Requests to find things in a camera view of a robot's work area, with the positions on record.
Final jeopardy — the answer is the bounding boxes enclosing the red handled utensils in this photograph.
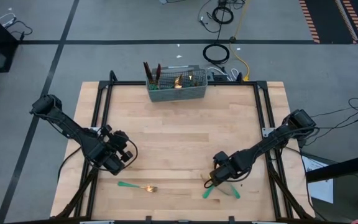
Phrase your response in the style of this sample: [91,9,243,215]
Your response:
[142,61,154,86]

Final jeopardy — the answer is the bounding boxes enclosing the black coiled floor cable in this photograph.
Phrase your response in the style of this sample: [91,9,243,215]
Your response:
[202,42,231,65]
[211,5,235,26]

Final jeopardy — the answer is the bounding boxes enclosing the black desk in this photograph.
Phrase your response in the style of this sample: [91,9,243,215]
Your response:
[305,151,358,224]

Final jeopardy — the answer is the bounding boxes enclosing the grey plastic cutlery basket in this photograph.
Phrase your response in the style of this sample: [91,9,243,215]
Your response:
[145,64,209,103]

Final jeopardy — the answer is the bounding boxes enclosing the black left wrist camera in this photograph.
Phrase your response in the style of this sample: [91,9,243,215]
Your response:
[107,130,131,150]

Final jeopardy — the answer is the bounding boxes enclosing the yellow floor cable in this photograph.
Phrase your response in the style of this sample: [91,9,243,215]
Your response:
[227,0,250,82]

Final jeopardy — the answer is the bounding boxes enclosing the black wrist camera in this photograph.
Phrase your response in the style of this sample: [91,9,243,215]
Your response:
[213,151,230,166]
[107,130,131,150]

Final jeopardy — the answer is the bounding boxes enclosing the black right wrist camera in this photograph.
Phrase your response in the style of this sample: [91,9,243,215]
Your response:
[213,151,230,166]

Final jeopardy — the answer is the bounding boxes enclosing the black aluminium table frame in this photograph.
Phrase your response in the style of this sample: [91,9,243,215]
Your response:
[54,70,315,224]

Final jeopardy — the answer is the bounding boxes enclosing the black power strip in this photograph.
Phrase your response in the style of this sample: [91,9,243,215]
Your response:
[206,73,229,83]

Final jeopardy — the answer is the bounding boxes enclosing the white paper sheet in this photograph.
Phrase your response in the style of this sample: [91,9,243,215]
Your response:
[301,155,335,205]

